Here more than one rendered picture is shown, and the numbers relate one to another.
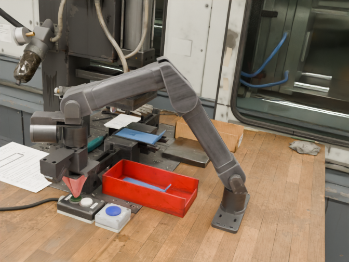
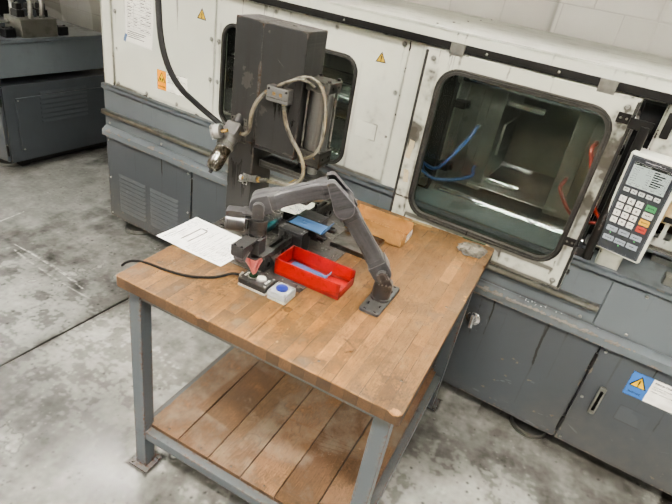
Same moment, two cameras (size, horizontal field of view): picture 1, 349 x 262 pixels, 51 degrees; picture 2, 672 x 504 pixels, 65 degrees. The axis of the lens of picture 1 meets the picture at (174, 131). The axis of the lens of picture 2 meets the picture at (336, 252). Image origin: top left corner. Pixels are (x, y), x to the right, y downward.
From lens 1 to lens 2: 73 cm
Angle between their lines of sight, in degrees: 8
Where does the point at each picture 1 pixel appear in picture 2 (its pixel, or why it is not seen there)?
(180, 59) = (363, 142)
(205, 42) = (390, 129)
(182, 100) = (342, 210)
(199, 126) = (356, 230)
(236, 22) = (421, 115)
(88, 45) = (272, 142)
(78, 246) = (254, 310)
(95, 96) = (276, 200)
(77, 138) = (259, 230)
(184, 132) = not seen: hidden behind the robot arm
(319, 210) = (456, 308)
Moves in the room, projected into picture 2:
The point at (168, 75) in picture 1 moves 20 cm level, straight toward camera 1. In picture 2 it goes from (333, 190) to (324, 220)
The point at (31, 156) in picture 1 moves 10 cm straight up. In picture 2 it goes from (214, 232) to (215, 209)
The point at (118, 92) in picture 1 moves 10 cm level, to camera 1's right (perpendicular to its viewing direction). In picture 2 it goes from (294, 198) to (327, 205)
